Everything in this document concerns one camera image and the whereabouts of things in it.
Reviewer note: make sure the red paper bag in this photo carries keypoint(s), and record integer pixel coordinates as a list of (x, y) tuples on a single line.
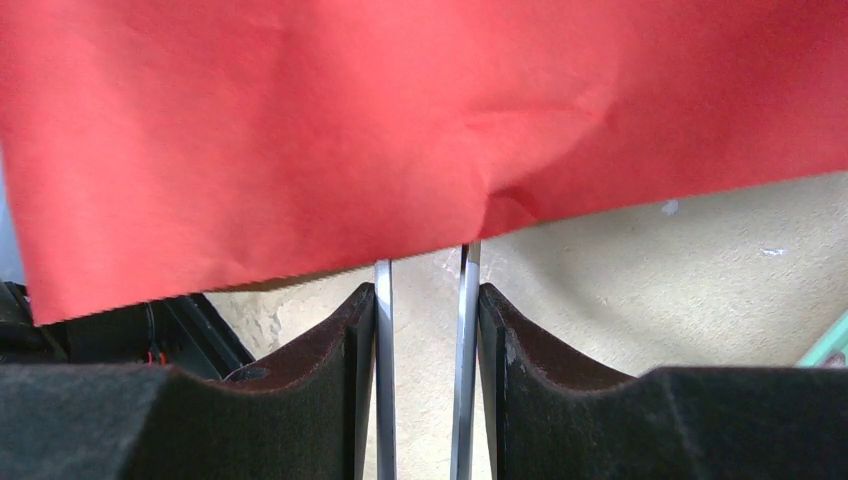
[(157, 148)]

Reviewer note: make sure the metal serving tongs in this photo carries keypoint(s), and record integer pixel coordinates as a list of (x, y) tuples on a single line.
[(465, 367)]

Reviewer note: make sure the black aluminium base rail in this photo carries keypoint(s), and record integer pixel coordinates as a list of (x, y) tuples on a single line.
[(185, 331)]

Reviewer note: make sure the green floral tray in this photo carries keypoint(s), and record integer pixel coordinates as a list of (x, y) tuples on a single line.
[(830, 351)]

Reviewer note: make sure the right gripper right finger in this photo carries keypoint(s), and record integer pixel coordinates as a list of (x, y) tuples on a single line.
[(554, 413)]

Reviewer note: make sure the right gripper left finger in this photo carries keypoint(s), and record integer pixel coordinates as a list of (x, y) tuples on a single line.
[(300, 412)]

